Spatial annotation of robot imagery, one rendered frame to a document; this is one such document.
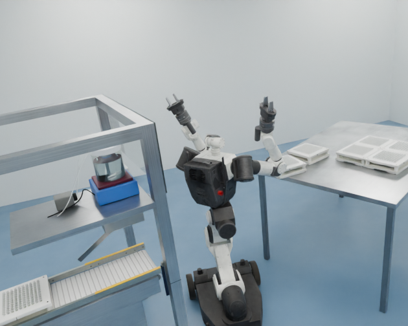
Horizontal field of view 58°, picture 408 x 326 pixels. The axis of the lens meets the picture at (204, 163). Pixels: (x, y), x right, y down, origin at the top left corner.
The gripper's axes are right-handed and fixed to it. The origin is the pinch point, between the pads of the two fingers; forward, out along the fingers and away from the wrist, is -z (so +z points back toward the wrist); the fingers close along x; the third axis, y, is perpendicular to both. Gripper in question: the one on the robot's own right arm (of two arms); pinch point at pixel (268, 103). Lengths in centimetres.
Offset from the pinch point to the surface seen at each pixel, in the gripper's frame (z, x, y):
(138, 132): -23, -14, -76
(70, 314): 46, -40, -133
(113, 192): 7, -13, -95
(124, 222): 36, -9, -95
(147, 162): -9, -19, -76
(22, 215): 12, 0, -137
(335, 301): 153, -64, 27
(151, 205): 10, -27, -81
